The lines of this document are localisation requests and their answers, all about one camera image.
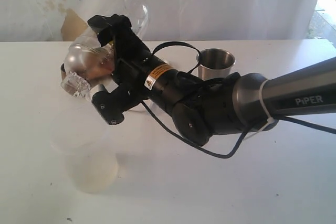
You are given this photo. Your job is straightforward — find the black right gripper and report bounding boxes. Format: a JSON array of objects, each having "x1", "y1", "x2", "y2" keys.
[{"x1": 87, "y1": 13, "x2": 153, "y2": 126}]

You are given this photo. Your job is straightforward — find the brown wooden cubes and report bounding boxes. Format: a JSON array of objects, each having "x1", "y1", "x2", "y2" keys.
[{"x1": 86, "y1": 48, "x2": 114, "y2": 81}]

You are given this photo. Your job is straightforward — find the clear plastic shaker cup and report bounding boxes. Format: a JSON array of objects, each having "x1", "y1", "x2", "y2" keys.
[{"x1": 63, "y1": 0, "x2": 150, "y2": 80}]

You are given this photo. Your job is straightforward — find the clear plastic shaker lid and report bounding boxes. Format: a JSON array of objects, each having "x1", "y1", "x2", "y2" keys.
[{"x1": 60, "y1": 45, "x2": 106, "y2": 99}]

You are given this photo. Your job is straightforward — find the brown wooden cup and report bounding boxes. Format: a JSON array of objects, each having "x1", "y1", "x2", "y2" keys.
[{"x1": 60, "y1": 64, "x2": 67, "y2": 81}]

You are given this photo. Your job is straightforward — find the translucent plastic measuring cup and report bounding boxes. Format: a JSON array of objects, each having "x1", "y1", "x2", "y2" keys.
[{"x1": 49, "y1": 105, "x2": 119, "y2": 194}]

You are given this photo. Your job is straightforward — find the stainless steel cup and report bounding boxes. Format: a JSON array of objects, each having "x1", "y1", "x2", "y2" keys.
[{"x1": 196, "y1": 48, "x2": 236, "y2": 81}]

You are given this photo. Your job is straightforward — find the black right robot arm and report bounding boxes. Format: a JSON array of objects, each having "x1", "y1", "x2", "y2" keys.
[{"x1": 88, "y1": 14, "x2": 335, "y2": 146}]

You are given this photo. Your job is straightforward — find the white rectangular tray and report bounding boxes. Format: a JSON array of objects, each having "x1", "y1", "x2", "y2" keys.
[{"x1": 129, "y1": 102, "x2": 147, "y2": 113}]

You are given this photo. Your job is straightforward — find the white cable tie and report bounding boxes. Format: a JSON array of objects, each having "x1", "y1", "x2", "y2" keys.
[{"x1": 246, "y1": 79, "x2": 275, "y2": 140}]

